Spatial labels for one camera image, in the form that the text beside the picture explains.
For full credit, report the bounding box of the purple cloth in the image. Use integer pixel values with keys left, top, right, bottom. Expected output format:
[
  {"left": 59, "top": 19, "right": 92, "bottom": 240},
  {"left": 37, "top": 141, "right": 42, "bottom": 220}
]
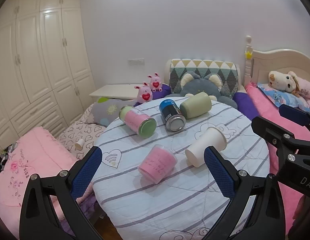
[
  {"left": 232, "top": 91, "right": 258, "bottom": 121},
  {"left": 151, "top": 83, "right": 172, "bottom": 99}
]

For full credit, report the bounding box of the blue printed pillow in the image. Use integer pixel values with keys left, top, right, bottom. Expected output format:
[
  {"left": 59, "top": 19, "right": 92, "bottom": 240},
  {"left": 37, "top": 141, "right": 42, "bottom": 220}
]
[{"left": 257, "top": 82, "right": 310, "bottom": 113}]

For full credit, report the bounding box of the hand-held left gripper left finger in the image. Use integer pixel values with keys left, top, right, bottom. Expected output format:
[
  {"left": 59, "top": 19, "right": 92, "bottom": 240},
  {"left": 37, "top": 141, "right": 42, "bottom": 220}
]
[{"left": 19, "top": 145, "right": 103, "bottom": 240}]

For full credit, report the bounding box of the pink translucent cup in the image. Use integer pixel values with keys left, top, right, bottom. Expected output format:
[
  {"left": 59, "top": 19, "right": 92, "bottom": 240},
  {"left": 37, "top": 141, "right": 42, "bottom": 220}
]
[{"left": 138, "top": 144, "right": 177, "bottom": 184}]

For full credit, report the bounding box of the grey flower print pillow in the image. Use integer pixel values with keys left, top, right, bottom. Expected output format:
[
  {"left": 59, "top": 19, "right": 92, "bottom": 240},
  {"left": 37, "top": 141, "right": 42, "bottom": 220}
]
[{"left": 91, "top": 97, "right": 136, "bottom": 127}]

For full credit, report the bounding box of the white plush cow toy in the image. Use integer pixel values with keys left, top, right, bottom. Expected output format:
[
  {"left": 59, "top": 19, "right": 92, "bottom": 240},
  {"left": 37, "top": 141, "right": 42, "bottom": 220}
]
[{"left": 268, "top": 70, "right": 299, "bottom": 95}]

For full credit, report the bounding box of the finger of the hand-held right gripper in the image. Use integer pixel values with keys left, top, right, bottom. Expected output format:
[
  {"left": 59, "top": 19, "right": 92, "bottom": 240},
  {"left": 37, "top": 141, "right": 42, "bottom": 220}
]
[
  {"left": 251, "top": 116, "right": 310, "bottom": 165},
  {"left": 279, "top": 104, "right": 310, "bottom": 128}
]

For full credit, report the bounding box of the pink and green cup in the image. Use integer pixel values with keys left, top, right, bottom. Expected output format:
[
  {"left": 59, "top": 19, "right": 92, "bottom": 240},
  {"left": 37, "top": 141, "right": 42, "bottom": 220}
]
[{"left": 119, "top": 105, "right": 157, "bottom": 138}]

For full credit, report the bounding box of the pink embroidered quilt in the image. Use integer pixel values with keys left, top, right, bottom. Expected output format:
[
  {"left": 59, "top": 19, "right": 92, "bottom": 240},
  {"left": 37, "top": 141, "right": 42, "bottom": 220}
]
[{"left": 0, "top": 126, "right": 96, "bottom": 240}]

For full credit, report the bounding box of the heart print sheet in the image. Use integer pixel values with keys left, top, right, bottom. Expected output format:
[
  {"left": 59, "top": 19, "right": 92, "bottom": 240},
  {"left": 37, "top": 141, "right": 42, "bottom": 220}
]
[{"left": 56, "top": 104, "right": 108, "bottom": 161}]

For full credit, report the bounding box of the dark patterned cloth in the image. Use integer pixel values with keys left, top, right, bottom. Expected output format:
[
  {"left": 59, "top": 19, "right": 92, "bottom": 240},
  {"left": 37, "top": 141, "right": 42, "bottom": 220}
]
[{"left": 0, "top": 144, "right": 17, "bottom": 178}]

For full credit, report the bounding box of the pink plush toy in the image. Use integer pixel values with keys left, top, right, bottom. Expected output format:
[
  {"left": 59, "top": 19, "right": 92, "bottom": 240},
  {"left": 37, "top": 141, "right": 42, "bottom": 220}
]
[{"left": 287, "top": 71, "right": 310, "bottom": 98}]

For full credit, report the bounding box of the white bedside table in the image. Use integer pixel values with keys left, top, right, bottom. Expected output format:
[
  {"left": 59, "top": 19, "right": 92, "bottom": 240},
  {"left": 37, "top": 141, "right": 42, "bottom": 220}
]
[{"left": 89, "top": 84, "right": 143, "bottom": 101}]

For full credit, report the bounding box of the white paper cup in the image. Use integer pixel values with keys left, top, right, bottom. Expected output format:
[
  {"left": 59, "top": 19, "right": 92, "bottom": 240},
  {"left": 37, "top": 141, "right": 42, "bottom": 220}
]
[{"left": 185, "top": 127, "right": 227, "bottom": 167}]

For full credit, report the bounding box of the triangle patterned cushion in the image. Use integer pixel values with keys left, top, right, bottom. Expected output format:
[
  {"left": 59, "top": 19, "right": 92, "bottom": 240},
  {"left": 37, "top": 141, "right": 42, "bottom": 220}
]
[{"left": 165, "top": 59, "right": 242, "bottom": 98}]

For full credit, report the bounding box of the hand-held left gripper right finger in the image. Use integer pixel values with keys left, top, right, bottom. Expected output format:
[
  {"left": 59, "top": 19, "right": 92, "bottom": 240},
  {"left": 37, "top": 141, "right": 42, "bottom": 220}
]
[{"left": 202, "top": 146, "right": 280, "bottom": 240}]

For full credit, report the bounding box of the grey plush cat pillow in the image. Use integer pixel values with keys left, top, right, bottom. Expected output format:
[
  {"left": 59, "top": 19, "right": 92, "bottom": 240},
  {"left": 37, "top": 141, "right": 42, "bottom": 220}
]
[{"left": 171, "top": 71, "right": 238, "bottom": 109}]

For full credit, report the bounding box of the pink fleece blanket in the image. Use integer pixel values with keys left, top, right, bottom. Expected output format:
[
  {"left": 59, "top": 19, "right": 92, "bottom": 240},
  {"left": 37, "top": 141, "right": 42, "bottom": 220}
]
[{"left": 244, "top": 82, "right": 310, "bottom": 232}]

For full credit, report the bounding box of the green ceramic cup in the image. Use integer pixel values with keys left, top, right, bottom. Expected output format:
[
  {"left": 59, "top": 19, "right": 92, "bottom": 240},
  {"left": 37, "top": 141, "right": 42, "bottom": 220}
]
[{"left": 179, "top": 92, "right": 212, "bottom": 119}]

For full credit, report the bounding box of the blue metal can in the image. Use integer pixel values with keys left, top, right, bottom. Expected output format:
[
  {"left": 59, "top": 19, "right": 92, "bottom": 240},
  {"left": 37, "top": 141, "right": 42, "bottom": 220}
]
[{"left": 159, "top": 99, "right": 186, "bottom": 132}]

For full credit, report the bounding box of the white wardrobe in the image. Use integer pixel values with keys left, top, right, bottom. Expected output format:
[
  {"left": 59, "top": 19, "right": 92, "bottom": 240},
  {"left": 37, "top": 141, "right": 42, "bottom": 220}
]
[{"left": 0, "top": 0, "right": 96, "bottom": 150}]

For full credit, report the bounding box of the pink plush rabbit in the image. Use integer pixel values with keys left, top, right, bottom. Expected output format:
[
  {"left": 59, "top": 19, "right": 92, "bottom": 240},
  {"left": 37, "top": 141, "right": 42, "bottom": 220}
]
[
  {"left": 147, "top": 72, "right": 163, "bottom": 92},
  {"left": 134, "top": 82, "right": 153, "bottom": 104}
]

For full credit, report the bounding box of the cream bed headboard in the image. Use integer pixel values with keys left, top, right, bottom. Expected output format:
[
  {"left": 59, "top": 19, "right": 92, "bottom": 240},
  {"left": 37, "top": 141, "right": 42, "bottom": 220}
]
[{"left": 244, "top": 35, "right": 310, "bottom": 87}]

